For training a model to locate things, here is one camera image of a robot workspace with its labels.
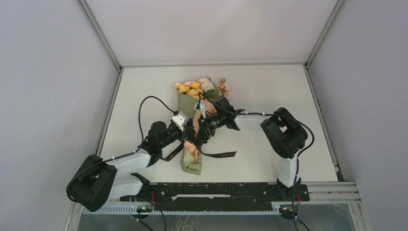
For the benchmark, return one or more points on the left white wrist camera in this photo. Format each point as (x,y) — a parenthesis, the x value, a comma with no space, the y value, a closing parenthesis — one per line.
(180,120)

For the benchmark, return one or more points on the yellow flower stem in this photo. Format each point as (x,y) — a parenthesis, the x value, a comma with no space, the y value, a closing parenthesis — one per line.
(190,88)

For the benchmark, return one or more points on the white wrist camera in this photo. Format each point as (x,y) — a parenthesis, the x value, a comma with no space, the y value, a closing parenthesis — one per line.
(180,120)
(203,108)

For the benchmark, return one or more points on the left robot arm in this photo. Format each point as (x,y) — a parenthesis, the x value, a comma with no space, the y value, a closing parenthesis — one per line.
(98,181)

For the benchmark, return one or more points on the black mounting rail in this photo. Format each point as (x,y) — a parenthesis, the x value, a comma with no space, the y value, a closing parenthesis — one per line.
(219,196)

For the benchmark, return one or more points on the black printed ribbon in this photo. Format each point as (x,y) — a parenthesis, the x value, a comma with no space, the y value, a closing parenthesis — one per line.
(216,155)

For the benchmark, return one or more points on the white cable duct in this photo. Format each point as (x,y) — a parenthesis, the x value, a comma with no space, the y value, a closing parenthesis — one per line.
(122,209)

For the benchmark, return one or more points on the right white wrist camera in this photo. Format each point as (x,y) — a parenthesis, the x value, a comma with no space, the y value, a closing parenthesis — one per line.
(203,108)

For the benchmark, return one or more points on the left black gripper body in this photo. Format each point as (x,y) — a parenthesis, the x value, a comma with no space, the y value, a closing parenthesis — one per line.
(172,134)

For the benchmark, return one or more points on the green orange wrapping paper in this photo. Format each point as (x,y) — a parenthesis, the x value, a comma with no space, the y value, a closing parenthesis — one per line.
(190,161)

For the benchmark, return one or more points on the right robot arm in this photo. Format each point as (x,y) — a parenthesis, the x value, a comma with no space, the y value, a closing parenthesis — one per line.
(286,135)

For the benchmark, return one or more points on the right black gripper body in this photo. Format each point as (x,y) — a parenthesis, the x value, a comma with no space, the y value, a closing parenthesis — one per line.
(210,124)

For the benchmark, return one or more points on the pink rose stem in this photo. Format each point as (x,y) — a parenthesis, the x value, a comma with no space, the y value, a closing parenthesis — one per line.
(223,87)

